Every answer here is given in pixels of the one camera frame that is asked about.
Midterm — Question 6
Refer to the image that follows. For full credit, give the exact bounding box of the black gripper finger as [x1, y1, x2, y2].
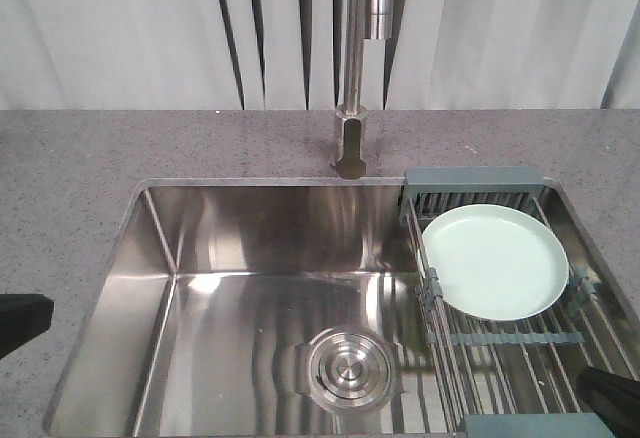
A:
[0, 294, 54, 358]
[576, 367, 639, 437]

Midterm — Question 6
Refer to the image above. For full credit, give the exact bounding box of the light green round plate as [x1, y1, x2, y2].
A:
[422, 204, 570, 321]

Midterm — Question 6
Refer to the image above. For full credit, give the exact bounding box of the grey metal dish rack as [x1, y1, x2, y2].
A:
[398, 166, 639, 437]

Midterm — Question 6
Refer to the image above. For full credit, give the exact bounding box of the stainless steel sink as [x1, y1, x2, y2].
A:
[42, 176, 640, 438]

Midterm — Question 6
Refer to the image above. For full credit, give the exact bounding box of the round steel sink drain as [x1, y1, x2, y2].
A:
[293, 325, 403, 415]

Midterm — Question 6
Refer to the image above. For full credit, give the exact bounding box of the white pleated curtain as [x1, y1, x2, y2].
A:
[1, 0, 639, 110]

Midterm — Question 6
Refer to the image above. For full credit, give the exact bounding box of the stainless steel faucet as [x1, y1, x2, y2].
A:
[331, 0, 393, 180]

